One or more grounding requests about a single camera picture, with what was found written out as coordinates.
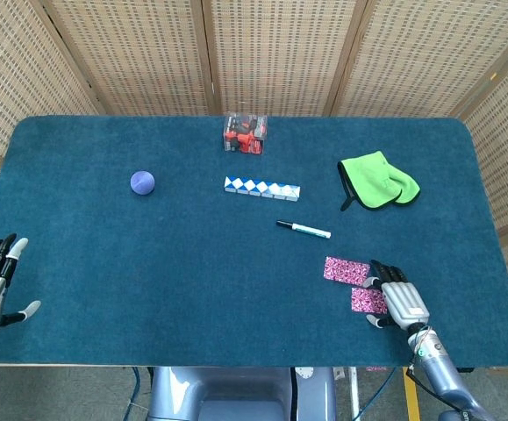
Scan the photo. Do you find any grey-blue robot torso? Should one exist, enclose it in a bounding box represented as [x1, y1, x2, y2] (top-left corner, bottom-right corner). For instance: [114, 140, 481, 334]
[147, 366, 338, 421]

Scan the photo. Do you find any clear box of red-black parts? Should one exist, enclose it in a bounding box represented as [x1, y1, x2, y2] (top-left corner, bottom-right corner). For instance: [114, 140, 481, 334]
[222, 112, 268, 155]

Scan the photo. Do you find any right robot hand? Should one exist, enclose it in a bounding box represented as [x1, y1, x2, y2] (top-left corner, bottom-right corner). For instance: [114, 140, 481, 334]
[362, 259, 431, 333]

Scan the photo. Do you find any blue cable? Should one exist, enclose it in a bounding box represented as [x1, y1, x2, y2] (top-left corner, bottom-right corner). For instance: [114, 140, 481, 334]
[358, 367, 398, 421]
[125, 367, 150, 421]

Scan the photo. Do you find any white marker with black cap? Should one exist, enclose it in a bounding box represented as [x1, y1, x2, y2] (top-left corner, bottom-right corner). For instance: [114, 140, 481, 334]
[275, 219, 332, 240]

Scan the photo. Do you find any green microfiber cloth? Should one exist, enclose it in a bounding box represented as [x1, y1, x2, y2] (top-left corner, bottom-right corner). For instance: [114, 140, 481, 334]
[337, 150, 421, 212]

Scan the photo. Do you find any purple ball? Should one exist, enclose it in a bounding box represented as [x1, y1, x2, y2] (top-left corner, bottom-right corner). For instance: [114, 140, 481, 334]
[130, 170, 156, 196]

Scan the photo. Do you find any blue white snake puzzle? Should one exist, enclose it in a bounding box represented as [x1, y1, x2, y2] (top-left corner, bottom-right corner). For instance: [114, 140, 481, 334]
[223, 175, 302, 204]

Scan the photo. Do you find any pink patterned card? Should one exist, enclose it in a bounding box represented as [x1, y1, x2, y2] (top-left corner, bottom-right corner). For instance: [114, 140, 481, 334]
[323, 256, 371, 285]
[351, 287, 389, 315]

